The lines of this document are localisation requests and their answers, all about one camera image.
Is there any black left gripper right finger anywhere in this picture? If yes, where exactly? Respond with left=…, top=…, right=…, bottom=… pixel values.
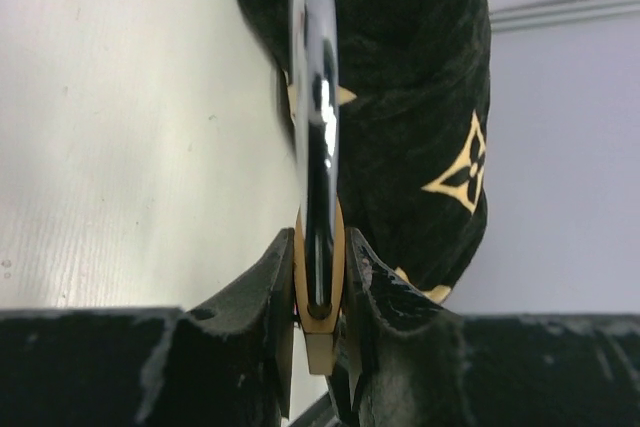
left=327, top=229, right=639, bottom=426

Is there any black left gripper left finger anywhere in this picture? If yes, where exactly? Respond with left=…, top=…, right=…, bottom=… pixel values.
left=1, top=229, right=294, bottom=426

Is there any brass padlock silver shackle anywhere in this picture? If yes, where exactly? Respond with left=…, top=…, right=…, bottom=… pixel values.
left=289, top=0, right=345, bottom=376

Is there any black beige patterned blanket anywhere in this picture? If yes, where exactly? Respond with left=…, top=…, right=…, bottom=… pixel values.
left=237, top=0, right=491, bottom=303

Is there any right aluminium frame post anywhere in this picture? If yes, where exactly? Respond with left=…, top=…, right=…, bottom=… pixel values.
left=490, top=0, right=639, bottom=34

